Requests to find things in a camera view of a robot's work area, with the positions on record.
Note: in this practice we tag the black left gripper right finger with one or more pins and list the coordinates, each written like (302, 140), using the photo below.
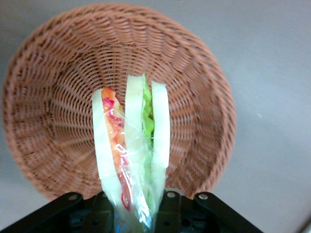
(194, 216)

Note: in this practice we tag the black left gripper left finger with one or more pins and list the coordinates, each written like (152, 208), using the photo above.
(60, 213)

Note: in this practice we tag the plastic-wrapped triangle sandwich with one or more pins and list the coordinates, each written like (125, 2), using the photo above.
(136, 109)

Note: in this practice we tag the brown round wicker basket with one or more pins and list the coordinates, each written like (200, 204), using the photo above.
(60, 72)

